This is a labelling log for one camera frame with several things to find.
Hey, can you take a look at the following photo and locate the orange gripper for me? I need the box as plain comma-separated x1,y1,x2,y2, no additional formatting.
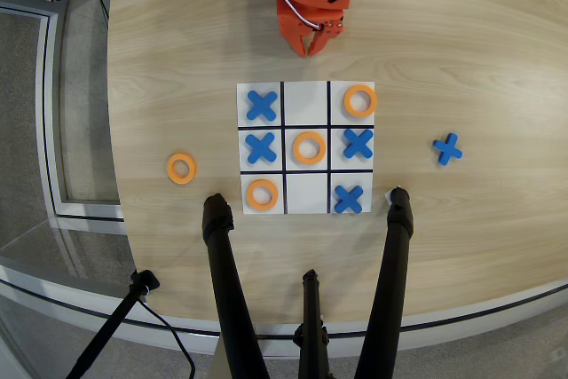
276,0,346,59

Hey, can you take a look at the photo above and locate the orange ring piece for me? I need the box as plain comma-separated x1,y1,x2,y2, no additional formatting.
245,178,280,212
292,130,327,165
167,152,198,186
343,83,379,119

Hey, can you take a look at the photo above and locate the white tic-tac-toe board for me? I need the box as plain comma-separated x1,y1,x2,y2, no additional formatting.
236,80,376,216

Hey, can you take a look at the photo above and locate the blue X piece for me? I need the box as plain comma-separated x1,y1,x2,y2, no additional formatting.
432,132,463,167
245,132,279,165
246,90,280,123
333,184,365,215
343,128,375,160

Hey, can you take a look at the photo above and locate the black tripod leg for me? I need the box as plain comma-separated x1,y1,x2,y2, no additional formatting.
292,268,332,379
201,193,271,379
353,186,415,379

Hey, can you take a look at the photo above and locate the thin black stand pole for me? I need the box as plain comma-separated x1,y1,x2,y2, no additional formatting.
65,269,161,379

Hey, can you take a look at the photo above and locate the grey metal floor frame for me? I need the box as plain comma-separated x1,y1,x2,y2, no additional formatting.
0,0,126,223

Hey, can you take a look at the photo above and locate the black cable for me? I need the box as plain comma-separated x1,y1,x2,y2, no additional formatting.
137,297,197,379

